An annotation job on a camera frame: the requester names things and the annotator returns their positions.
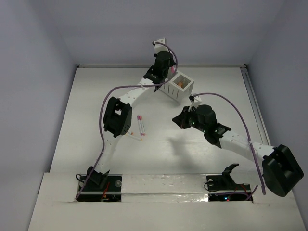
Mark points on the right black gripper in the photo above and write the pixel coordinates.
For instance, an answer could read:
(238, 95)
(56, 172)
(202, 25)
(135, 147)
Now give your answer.
(181, 120)

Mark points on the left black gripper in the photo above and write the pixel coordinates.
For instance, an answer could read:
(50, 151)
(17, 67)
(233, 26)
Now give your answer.
(170, 64)

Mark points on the yellow-capped white marker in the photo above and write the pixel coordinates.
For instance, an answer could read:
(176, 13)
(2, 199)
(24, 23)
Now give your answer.
(134, 137)

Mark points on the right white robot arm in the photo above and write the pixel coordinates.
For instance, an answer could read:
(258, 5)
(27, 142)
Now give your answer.
(277, 167)

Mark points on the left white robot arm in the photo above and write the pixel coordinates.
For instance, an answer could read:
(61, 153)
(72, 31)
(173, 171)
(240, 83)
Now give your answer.
(115, 122)

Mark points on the white two-compartment organizer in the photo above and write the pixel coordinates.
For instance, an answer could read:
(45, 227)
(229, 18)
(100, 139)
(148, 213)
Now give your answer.
(176, 92)

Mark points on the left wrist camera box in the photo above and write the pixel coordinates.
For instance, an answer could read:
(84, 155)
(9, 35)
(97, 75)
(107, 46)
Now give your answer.
(159, 45)

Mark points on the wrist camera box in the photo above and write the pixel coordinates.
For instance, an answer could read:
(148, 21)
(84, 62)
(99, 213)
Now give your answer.
(159, 45)
(195, 102)

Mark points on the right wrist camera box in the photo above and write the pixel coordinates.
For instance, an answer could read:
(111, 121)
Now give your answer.
(195, 102)

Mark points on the aluminium rail right edge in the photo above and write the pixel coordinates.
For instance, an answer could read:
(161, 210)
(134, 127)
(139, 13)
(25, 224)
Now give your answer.
(255, 107)

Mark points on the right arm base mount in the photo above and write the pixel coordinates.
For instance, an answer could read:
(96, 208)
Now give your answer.
(222, 187)

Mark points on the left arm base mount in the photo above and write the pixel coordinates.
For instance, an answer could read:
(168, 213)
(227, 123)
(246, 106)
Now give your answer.
(103, 186)

